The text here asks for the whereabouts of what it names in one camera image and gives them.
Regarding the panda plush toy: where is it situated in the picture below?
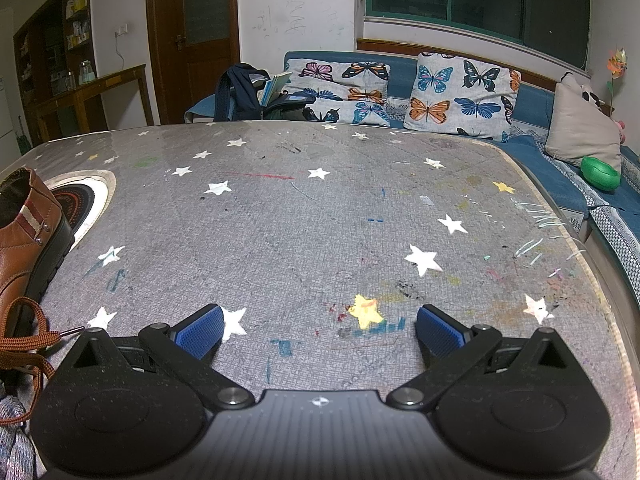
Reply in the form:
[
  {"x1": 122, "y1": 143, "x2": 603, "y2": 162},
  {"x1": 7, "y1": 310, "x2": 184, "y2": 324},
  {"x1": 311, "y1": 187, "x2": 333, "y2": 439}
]
[{"x1": 560, "y1": 71, "x2": 613, "y2": 111}]

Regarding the brown shoelace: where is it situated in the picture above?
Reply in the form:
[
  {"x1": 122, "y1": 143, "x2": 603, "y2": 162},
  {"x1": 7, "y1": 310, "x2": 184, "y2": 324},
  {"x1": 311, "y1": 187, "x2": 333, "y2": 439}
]
[{"x1": 0, "y1": 297, "x2": 83, "y2": 428}]

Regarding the dark blue backpack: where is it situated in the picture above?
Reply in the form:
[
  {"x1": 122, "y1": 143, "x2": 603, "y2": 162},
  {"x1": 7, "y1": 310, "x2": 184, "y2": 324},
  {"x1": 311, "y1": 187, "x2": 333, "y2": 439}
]
[{"x1": 215, "y1": 62, "x2": 316, "y2": 123}]

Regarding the round built-in induction cooktop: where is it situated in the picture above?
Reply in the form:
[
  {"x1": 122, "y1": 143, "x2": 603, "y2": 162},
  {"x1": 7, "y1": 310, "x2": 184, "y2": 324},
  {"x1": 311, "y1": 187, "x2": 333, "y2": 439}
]
[{"x1": 42, "y1": 170, "x2": 117, "y2": 251}]

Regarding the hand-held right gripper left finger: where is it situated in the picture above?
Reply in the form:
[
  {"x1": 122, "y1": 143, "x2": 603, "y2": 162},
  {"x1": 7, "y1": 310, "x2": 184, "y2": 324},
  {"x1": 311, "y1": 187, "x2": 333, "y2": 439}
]
[{"x1": 75, "y1": 304, "x2": 256, "y2": 411}]

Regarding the grey knit cloth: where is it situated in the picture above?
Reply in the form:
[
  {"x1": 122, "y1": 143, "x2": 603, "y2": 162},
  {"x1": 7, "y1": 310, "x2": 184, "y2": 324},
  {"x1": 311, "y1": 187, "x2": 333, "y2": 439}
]
[{"x1": 0, "y1": 392, "x2": 38, "y2": 480}]

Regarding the beige cushion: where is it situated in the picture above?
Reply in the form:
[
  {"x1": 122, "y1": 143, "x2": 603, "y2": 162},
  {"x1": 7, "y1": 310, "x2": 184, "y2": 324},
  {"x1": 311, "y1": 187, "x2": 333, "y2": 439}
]
[{"x1": 544, "y1": 80, "x2": 623, "y2": 178}]

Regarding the butterfly print cushion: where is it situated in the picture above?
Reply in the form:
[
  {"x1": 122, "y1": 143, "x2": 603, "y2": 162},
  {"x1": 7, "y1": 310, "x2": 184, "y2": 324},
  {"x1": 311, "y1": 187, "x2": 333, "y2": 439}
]
[
  {"x1": 402, "y1": 51, "x2": 522, "y2": 143},
  {"x1": 284, "y1": 57, "x2": 392, "y2": 128}
]

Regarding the brown wooden door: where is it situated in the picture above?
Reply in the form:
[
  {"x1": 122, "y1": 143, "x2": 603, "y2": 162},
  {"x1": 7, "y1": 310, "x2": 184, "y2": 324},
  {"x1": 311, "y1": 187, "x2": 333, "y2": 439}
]
[{"x1": 145, "y1": 0, "x2": 242, "y2": 126}]

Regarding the wooden side table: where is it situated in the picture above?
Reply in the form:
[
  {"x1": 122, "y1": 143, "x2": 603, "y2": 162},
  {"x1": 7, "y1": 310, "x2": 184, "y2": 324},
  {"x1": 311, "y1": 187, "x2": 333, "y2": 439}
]
[{"x1": 35, "y1": 63, "x2": 155, "y2": 141}]

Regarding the brown leather shoe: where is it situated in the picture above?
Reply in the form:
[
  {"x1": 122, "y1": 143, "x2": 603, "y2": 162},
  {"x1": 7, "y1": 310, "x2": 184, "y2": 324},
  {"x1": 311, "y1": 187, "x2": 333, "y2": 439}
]
[{"x1": 0, "y1": 167, "x2": 74, "y2": 401}]

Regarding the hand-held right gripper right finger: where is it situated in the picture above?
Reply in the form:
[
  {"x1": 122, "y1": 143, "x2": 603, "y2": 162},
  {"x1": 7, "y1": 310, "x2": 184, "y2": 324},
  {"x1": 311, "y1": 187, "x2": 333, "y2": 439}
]
[{"x1": 386, "y1": 304, "x2": 568, "y2": 411}]

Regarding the light blue book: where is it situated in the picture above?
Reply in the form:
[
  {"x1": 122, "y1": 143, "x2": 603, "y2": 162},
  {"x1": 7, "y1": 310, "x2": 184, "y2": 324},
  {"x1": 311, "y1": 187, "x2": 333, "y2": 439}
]
[{"x1": 260, "y1": 71, "x2": 293, "y2": 108}]

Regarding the orange paper flower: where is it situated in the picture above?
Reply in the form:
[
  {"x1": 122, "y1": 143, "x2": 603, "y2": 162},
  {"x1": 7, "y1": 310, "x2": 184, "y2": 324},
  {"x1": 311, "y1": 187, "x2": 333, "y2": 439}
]
[{"x1": 606, "y1": 47, "x2": 628, "y2": 111}]

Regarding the grey star-print tablecloth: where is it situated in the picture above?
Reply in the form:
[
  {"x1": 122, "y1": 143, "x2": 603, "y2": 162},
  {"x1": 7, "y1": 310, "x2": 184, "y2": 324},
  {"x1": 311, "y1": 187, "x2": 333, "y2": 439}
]
[{"x1": 0, "y1": 121, "x2": 640, "y2": 480}]

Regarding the blue sofa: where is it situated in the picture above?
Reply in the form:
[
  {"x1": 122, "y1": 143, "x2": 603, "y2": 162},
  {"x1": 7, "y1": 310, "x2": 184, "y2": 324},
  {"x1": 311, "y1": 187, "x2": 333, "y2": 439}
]
[{"x1": 182, "y1": 50, "x2": 640, "y2": 311}]

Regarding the wooden shelf cabinet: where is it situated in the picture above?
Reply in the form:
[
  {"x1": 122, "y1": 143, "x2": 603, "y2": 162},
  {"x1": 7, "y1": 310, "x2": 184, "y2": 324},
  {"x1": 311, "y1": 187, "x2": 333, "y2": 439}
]
[{"x1": 12, "y1": 0, "x2": 108, "y2": 148}]

